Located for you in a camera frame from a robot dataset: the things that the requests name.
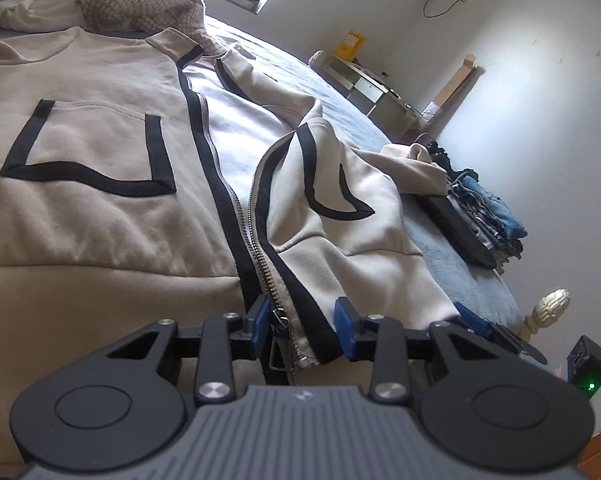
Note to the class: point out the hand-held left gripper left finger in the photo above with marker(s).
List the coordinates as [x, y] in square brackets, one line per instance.
[260, 322]

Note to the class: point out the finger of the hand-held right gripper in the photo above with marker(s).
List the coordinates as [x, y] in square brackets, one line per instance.
[473, 317]

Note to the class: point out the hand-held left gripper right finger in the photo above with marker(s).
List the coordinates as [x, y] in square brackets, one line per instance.
[344, 322]

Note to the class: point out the beige zip jacket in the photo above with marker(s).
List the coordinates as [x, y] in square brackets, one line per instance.
[80, 235]

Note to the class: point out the cream bedpost finial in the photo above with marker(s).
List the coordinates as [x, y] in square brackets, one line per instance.
[548, 310]
[318, 57]

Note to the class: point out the dark folded pants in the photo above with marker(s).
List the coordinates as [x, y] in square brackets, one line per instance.
[455, 225]

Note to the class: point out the folded blue jeans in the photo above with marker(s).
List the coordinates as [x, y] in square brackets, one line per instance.
[490, 210]

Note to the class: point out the clear plastic package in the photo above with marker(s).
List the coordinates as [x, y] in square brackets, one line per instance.
[429, 111]

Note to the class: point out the pale desk with drawers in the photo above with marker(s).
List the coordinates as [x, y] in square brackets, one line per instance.
[375, 95]

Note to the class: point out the long cardboard box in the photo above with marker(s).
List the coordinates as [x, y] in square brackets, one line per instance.
[455, 80]

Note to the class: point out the yellow box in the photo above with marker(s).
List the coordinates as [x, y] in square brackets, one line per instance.
[350, 44]

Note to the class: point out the flat pale box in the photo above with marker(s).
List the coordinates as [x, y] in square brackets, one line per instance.
[240, 4]

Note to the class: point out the houndstooth knit sweater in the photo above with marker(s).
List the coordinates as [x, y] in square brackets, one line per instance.
[130, 0]

